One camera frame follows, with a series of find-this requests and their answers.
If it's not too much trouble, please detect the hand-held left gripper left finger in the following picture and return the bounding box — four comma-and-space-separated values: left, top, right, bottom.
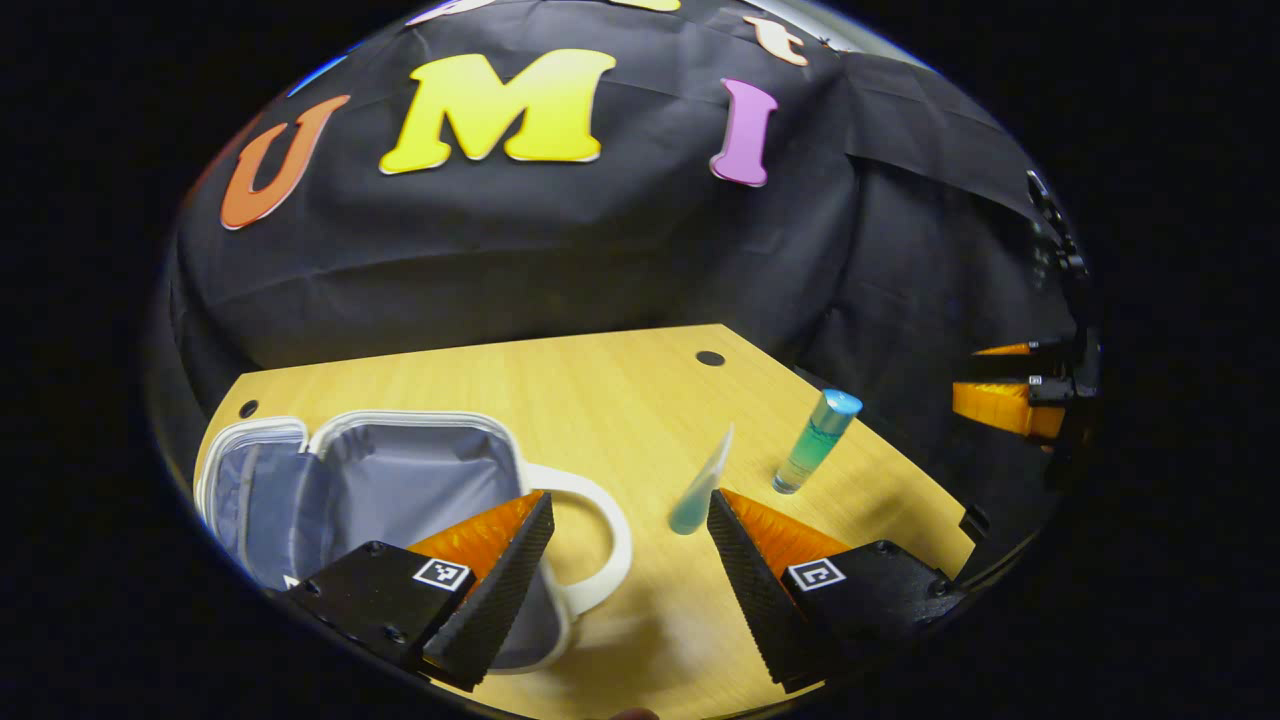
285, 490, 556, 693

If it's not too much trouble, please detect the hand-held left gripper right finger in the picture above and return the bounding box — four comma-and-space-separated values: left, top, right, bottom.
706, 488, 969, 694

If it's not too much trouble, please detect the teal skin care tube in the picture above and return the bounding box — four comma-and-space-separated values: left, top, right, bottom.
667, 423, 736, 537

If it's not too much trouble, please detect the white suitcase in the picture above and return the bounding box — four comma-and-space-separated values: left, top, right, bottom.
193, 408, 634, 676

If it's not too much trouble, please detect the blue-capped teal bottle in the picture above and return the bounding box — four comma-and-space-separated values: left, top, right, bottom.
771, 389, 864, 496

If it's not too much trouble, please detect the black backdrop cloth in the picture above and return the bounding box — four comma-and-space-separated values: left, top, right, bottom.
165, 0, 1086, 441

